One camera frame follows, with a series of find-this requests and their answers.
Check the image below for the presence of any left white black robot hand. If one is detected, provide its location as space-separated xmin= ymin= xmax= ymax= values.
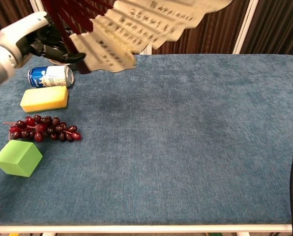
xmin=0 ymin=11 xmax=87 ymax=68

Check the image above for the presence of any red ribbed paper folding fan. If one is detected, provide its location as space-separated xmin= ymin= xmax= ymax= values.
xmin=41 ymin=0 xmax=235 ymax=75

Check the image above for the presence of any brown pleated curtain panel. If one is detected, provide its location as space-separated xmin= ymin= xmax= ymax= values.
xmin=240 ymin=0 xmax=293 ymax=62
xmin=151 ymin=9 xmax=250 ymax=55
xmin=0 ymin=0 xmax=36 ymax=46

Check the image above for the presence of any blue white drink can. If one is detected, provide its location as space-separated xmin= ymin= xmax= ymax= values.
xmin=28 ymin=65 xmax=75 ymax=89

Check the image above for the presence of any stainless steel bowl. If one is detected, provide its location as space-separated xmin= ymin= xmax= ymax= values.
xmin=48 ymin=58 xmax=80 ymax=71

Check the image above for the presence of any yellow green sponge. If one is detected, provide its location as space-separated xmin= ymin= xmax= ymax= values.
xmin=20 ymin=86 xmax=69 ymax=114

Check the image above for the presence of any dark red grape bunch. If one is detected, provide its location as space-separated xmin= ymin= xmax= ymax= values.
xmin=3 ymin=115 xmax=82 ymax=143

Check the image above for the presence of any green cube block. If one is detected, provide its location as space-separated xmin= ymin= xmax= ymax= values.
xmin=0 ymin=139 xmax=43 ymax=177

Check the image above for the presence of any blue fabric table mat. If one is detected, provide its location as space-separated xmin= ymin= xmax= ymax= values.
xmin=0 ymin=54 xmax=293 ymax=227

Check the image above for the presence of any white partition post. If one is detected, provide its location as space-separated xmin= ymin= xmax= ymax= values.
xmin=29 ymin=0 xmax=48 ymax=14
xmin=139 ymin=43 xmax=153 ymax=55
xmin=232 ymin=0 xmax=260 ymax=55

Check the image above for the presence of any white table frame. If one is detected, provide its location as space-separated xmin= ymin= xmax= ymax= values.
xmin=0 ymin=224 xmax=293 ymax=236

